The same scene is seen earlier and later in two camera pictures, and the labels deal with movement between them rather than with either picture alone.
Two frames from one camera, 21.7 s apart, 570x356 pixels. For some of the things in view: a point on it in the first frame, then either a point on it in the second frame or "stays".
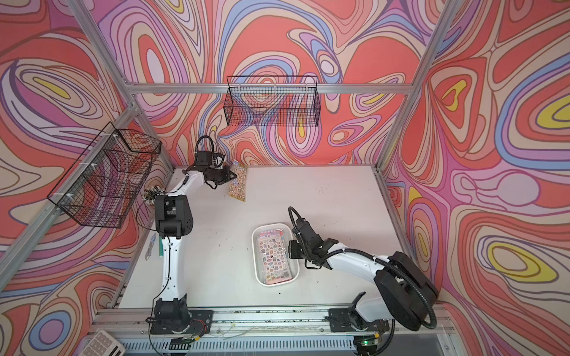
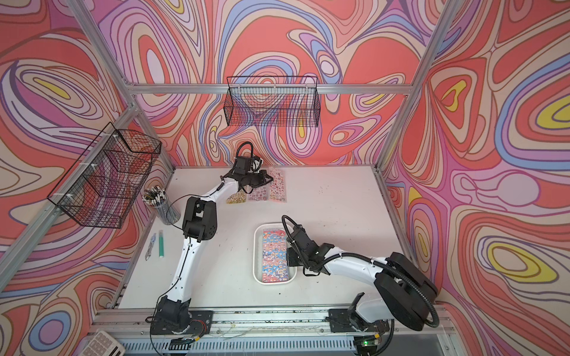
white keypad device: x=104 y=344 stays
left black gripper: x=225 y=171 to x=263 y=174
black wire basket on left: x=100 y=188 stays
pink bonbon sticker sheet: x=274 y=256 to x=277 y=187
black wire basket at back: x=277 y=101 stays
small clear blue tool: x=149 y=251 stays
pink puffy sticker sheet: x=278 y=232 to x=260 y=193
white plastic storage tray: x=272 y=262 stays
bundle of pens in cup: x=151 y=193 stays
